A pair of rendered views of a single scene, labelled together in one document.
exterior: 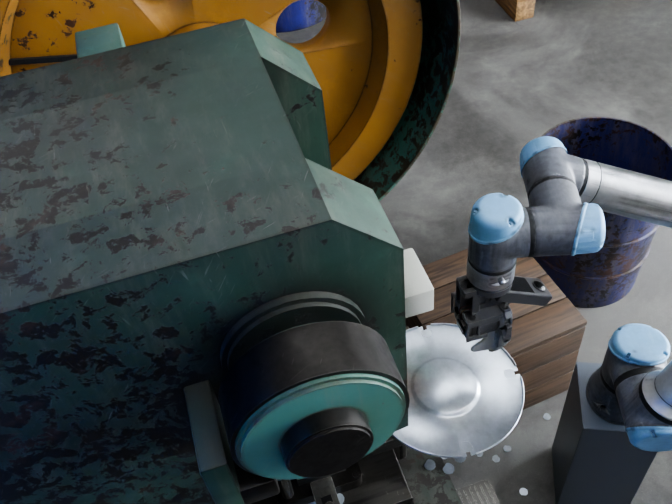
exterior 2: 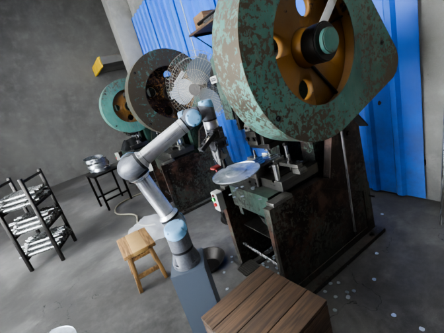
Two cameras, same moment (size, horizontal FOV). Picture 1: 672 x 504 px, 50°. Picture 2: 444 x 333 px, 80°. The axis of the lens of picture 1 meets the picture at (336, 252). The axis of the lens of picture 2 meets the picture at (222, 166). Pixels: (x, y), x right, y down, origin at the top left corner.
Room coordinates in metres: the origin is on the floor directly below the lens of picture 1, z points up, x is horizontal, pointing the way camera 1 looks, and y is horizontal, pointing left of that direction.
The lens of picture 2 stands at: (2.09, -0.64, 1.29)
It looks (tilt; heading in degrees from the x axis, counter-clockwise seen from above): 17 degrees down; 164
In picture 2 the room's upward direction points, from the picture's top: 16 degrees counter-clockwise
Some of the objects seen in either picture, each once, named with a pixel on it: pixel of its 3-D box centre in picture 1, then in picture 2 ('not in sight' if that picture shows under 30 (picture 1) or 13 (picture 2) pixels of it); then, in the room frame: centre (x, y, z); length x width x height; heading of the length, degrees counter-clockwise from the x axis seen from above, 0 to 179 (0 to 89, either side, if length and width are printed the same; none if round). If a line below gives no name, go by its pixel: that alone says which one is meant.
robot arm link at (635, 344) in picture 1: (636, 359); (177, 234); (0.82, -0.61, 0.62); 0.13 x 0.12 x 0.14; 174
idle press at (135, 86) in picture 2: not in sight; (196, 126); (-1.11, 0.11, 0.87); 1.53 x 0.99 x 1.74; 100
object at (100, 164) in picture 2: not in sight; (105, 179); (-2.15, -1.25, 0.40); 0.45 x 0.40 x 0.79; 24
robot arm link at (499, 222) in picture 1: (496, 233); (206, 110); (0.73, -0.24, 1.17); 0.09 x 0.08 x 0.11; 84
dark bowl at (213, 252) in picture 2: not in sight; (207, 262); (0.33, -0.46, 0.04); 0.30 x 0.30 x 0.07
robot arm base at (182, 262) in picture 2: (624, 385); (184, 254); (0.82, -0.61, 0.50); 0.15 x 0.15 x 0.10
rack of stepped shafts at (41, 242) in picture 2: not in sight; (34, 219); (-1.08, -1.90, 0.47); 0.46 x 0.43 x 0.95; 82
